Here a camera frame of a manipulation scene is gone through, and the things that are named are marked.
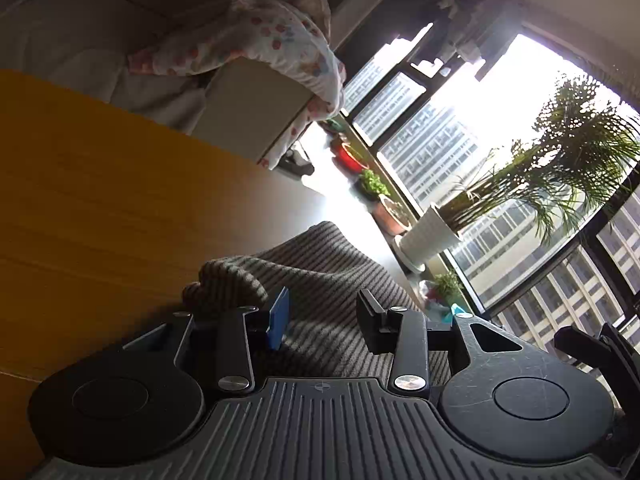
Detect striped knit garment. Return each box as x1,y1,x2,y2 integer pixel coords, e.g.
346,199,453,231
180,220,454,386

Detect hanging clothes at window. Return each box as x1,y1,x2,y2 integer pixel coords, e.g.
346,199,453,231
420,0,523,80

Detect pink bowl planter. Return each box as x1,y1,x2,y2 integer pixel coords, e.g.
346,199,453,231
372,194,411,236

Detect white ribbed plant pot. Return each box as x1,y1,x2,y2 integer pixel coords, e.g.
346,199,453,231
392,204,460,274

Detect small green plant pot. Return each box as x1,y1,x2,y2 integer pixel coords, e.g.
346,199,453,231
355,169,390,202

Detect red bowl planter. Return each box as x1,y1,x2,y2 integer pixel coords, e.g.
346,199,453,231
332,141,369,174

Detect potted palm plant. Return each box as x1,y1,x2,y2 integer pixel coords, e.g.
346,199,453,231
438,74,639,244

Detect floral pink white blanket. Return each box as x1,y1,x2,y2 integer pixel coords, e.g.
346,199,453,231
128,0,346,170

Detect white throw on sofa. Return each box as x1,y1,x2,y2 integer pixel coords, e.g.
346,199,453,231
1,0,206,134

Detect beige sofa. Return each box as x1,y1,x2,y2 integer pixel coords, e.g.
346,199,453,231
1,0,310,167

